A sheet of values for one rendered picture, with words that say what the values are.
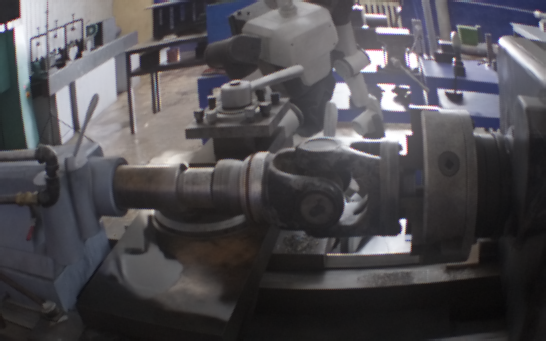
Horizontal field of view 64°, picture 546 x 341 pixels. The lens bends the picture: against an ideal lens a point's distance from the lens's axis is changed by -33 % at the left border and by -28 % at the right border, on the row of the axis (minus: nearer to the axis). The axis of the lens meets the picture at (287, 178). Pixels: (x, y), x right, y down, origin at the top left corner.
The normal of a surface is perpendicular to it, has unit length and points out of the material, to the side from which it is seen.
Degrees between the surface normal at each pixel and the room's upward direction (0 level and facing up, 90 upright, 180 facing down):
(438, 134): 30
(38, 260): 62
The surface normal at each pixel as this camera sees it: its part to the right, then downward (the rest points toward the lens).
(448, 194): -0.20, 0.05
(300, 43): 0.65, 0.42
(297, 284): -0.08, -0.91
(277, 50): -0.07, 0.62
